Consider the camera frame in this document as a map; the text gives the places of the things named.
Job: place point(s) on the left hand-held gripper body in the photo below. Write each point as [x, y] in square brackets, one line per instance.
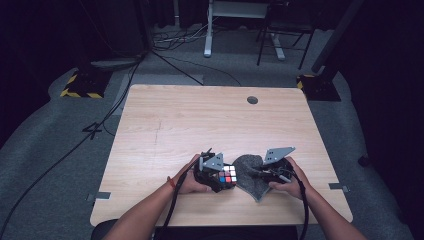
[210, 163]

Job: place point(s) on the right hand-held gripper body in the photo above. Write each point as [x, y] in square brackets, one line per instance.
[278, 160]

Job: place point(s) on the colourful puzzle cube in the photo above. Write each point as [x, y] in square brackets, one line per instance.
[227, 174]

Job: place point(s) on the grey fluffy cloth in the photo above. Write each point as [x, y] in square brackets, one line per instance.
[248, 180]

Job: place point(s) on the person's left hand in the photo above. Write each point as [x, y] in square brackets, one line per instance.
[190, 181]

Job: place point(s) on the person's right hand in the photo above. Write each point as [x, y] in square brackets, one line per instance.
[295, 186]

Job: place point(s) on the red wristband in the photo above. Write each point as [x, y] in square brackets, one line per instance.
[171, 183]

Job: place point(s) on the person's dark clothing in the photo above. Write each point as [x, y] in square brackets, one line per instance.
[226, 233]

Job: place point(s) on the grey round table grommet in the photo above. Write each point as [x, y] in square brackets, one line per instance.
[252, 100]

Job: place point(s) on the grey tape strip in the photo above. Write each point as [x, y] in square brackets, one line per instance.
[101, 195]
[338, 186]

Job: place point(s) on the black yellow striped stand base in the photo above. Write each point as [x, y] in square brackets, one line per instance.
[85, 85]
[320, 88]

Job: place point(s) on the small black floor object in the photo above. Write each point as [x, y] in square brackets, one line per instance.
[364, 160]

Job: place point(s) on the black chair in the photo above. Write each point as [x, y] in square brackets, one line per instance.
[286, 30]

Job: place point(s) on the dark slanted metal pole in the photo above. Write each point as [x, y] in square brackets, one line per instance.
[336, 33]

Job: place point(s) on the white desk frame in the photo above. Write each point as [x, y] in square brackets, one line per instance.
[233, 10]

